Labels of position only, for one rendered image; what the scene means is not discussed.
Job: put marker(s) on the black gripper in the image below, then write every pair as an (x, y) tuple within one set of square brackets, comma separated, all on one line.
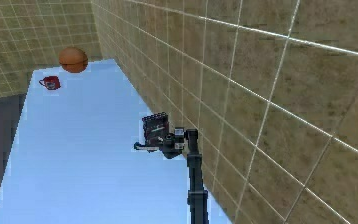
[(169, 149)]

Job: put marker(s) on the pale blue table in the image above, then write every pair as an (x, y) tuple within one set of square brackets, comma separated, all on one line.
[(87, 150)]

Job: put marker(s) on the orange ball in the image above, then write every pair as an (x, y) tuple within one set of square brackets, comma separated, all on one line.
[(73, 59)]

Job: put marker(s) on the red mug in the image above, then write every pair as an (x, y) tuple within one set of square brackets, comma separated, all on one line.
[(51, 82)]

